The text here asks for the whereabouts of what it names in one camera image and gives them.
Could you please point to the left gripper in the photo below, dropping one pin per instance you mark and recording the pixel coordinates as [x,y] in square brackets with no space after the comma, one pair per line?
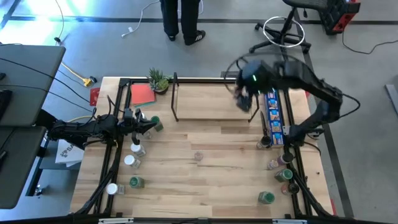
[130,123]

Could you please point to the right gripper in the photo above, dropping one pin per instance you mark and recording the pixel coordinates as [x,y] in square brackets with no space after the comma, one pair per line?
[255,76]

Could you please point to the small glass spice jar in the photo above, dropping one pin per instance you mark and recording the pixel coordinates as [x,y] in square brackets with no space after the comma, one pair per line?
[272,165]
[147,135]
[199,156]

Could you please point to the green lid spice jar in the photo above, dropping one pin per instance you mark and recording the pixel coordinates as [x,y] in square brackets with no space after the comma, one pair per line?
[158,124]
[268,197]
[135,182]
[286,174]

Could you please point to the black lid purple spice jar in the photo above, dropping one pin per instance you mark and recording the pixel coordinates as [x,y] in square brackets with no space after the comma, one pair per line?
[286,157]

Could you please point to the black lid orange spice jar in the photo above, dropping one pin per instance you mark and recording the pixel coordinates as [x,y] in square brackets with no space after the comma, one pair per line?
[293,188]

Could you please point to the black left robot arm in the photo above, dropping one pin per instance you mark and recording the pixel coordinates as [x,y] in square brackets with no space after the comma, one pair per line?
[77,128]

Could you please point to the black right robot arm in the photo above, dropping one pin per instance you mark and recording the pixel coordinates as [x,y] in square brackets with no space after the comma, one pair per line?
[314,84]

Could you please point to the black metal wood shelf rack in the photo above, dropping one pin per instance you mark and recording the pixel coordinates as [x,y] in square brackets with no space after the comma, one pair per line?
[205,102]

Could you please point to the green folder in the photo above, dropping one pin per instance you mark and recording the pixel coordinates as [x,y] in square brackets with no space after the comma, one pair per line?
[147,105]

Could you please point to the grey floor box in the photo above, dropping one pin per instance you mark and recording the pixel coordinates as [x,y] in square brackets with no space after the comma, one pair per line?
[228,74]

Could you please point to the blue plastic wrap box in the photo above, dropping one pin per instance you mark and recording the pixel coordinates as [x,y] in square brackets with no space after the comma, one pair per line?
[275,124]

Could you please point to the potted succulent plant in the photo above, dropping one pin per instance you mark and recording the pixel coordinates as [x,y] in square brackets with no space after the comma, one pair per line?
[160,84]

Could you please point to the red floor marker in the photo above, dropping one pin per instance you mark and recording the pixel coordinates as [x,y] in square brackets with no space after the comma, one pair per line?
[94,97]

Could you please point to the black table clamp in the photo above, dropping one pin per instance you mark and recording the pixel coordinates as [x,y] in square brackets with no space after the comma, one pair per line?
[315,132]

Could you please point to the white printed bag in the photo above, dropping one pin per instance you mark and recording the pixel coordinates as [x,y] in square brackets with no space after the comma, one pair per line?
[66,155]

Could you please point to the person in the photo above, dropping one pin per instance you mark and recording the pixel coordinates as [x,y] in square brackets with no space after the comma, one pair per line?
[189,18]

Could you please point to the black office chair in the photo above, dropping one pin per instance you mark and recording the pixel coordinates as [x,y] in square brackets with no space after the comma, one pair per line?
[311,3]

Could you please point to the grey desk top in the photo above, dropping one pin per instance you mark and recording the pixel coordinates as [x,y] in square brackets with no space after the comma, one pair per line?
[18,168]
[28,77]

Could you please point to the red black tool case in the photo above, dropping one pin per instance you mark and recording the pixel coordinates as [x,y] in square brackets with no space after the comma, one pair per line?
[342,15]

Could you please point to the black keyboard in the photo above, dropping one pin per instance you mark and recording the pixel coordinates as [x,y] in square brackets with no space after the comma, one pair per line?
[4,104]

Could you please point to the grey panel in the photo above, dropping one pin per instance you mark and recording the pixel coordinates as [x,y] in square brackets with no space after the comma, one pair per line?
[393,99]

